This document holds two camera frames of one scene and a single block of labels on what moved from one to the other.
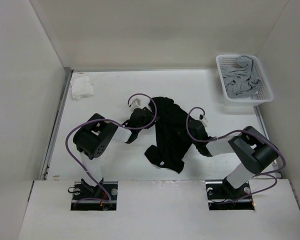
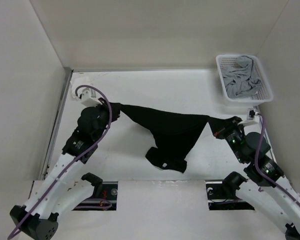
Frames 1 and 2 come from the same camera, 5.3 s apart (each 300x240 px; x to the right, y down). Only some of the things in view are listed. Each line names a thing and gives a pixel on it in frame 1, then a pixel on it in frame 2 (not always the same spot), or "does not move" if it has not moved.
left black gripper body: x=147 y=120 → x=105 y=114
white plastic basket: x=243 y=80 does not move
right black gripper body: x=197 y=142 → x=233 y=135
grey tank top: x=238 y=79 does not move
